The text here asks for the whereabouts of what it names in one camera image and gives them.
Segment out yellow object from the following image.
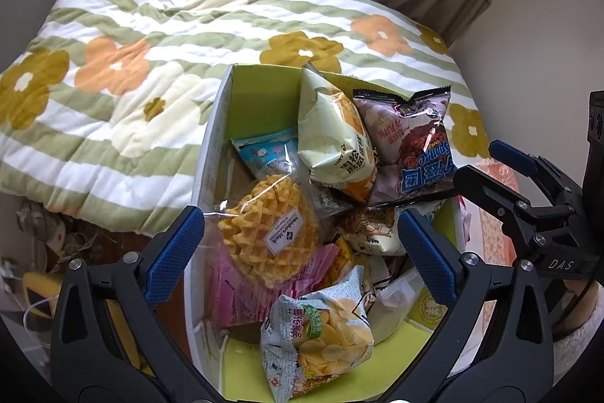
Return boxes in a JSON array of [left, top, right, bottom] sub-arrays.
[[21, 272, 142, 378]]

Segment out floral striped blanket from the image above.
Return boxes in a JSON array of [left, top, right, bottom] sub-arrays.
[[0, 0, 492, 238]]

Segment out white translucent packet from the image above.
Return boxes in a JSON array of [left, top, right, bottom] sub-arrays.
[[375, 268, 425, 328]]

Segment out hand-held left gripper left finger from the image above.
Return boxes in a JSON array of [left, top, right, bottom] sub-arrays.
[[49, 205, 222, 403]]

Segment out pink snack packet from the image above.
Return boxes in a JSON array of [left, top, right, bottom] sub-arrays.
[[208, 242, 354, 328]]

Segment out black cable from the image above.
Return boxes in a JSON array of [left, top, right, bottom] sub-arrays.
[[550, 280, 598, 326]]

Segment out cream orange snack bag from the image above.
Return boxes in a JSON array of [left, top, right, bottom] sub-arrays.
[[297, 62, 378, 203]]

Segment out grey white potato chips bag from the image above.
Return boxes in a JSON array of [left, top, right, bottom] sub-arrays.
[[261, 266, 376, 400]]

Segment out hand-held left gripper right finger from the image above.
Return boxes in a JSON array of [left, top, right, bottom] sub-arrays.
[[387, 208, 555, 403]]

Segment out orange snack packet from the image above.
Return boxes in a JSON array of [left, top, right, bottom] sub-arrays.
[[325, 238, 354, 276]]

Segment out white packet with dark print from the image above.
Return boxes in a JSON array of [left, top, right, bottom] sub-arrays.
[[340, 207, 411, 255]]

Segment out blue white snack bag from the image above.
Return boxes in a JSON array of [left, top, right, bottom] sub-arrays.
[[231, 127, 300, 182]]

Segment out tangled cables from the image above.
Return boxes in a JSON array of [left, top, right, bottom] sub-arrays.
[[14, 200, 102, 272]]

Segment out clear waffle packet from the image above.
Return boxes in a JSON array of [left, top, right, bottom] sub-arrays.
[[210, 174, 326, 288]]

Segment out brown purple snack bag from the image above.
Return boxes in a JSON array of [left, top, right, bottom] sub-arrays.
[[351, 84, 456, 211]]

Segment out cardboard box with green inside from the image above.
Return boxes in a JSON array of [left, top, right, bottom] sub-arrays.
[[184, 63, 468, 403]]

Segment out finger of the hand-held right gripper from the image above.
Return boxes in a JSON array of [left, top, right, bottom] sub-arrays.
[[490, 140, 583, 205], [453, 164, 574, 243]]

